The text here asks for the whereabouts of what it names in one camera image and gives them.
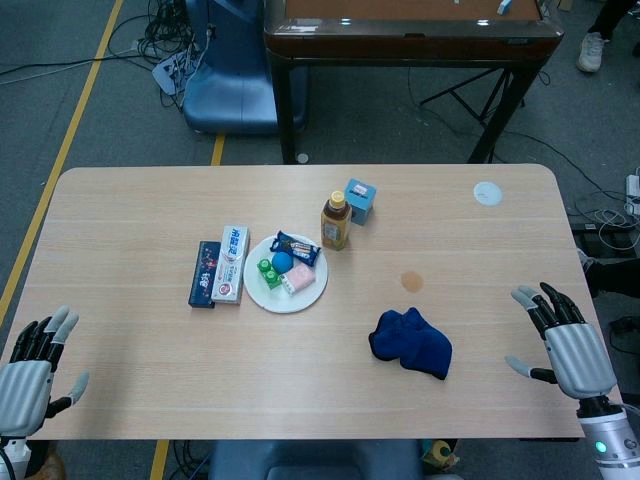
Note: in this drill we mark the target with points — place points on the white paper plate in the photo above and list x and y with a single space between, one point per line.
280 302

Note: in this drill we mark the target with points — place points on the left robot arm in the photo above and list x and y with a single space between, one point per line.
10 457

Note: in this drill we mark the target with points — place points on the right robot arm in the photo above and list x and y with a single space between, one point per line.
607 442

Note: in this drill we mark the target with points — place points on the black trouser leg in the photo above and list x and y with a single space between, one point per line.
607 17

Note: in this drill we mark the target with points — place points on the dark wooden mahjong table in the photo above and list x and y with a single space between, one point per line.
400 47

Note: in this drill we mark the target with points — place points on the yellow capped tea bottle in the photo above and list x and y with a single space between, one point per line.
335 227

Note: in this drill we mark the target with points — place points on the dark blue cloth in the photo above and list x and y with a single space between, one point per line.
415 345

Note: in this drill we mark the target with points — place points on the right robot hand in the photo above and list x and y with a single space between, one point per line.
580 357

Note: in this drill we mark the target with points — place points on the white power strip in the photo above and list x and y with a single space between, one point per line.
634 192

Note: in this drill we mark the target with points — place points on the light blue cardboard box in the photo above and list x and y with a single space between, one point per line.
362 207

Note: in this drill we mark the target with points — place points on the single blue white mahjong tile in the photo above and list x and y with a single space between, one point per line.
505 6

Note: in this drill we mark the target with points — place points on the grey blue robot body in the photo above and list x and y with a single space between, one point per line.
300 462

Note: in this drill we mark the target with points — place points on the blue ball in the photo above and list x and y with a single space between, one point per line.
282 262

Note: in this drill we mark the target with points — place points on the white pink toothpaste box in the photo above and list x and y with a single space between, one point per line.
231 265

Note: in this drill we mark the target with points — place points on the blue cookie packet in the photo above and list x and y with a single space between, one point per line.
300 248

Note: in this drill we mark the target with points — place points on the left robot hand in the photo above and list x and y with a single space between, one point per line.
25 385

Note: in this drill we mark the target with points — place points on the pink wrapped soap pack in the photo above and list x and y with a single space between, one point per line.
300 279

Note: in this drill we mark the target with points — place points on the dark blue toothpaste box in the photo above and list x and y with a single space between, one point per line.
202 277

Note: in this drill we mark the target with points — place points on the white sneaker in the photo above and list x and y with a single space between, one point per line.
592 52

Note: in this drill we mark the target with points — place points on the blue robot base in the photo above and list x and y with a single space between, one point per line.
230 90

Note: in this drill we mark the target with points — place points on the green toy brick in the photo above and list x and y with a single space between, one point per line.
270 280

